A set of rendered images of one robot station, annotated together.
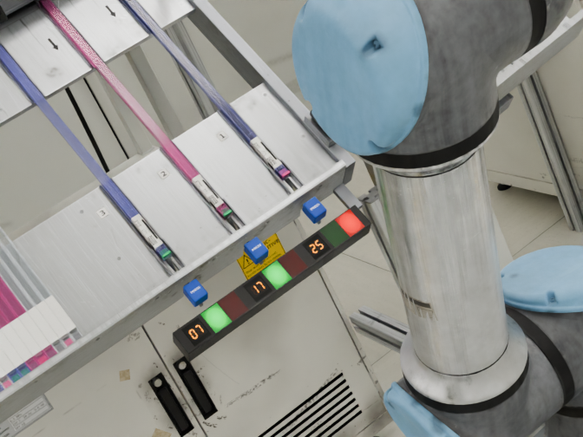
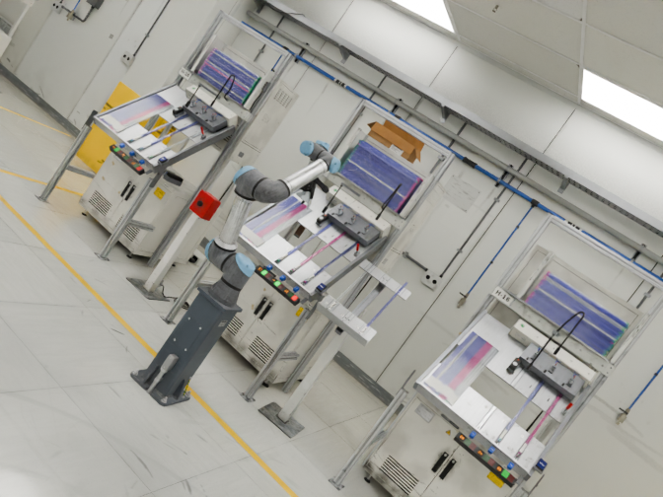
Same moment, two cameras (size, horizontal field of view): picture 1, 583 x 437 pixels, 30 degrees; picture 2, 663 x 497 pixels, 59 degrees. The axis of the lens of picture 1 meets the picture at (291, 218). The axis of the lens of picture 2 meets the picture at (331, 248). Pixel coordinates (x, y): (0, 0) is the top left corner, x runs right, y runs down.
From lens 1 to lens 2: 251 cm
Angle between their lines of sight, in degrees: 45
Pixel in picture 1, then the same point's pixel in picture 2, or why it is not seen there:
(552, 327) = (233, 257)
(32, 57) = (328, 233)
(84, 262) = (274, 247)
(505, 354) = (223, 243)
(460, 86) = (241, 183)
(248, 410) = (263, 329)
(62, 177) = (375, 340)
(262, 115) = (322, 277)
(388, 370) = not seen: hidden behind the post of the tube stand
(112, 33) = (338, 247)
